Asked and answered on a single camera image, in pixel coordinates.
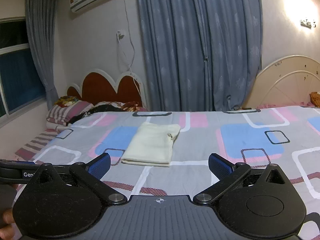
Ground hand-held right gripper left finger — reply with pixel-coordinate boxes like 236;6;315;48
29;152;126;205

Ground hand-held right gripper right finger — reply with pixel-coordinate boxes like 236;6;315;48
193;153;290;205

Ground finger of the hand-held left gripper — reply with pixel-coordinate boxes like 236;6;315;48
0;159;37;167

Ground cream knitted sweater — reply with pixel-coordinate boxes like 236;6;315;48
121;122;181;168

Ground person's left hand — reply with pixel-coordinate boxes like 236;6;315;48
0;208;18;240

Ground striped bed sheet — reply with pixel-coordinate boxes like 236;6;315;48
15;129;60;160

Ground patterned grey pink bedsheet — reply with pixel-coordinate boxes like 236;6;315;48
14;106;320;235

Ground dark cloth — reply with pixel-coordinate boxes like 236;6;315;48
69;104;123;124

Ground striped pillow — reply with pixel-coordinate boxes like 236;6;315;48
46;100;94;127

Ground red headboard with white trim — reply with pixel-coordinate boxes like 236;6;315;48
66;68;148;110

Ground window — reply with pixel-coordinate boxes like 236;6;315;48
0;17;48;128

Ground cream arched headboard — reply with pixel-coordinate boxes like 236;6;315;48
242;55;320;109

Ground orange cloth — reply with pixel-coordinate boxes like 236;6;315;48
309;92;320;107

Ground plain grey window curtain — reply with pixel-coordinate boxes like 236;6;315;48
25;0;60;110

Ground blue patterned curtain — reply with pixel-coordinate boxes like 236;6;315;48
135;0;264;112

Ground white wall cable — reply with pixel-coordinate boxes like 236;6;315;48
117;0;142;93

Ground wall lamp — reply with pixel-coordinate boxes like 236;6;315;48
300;17;317;28

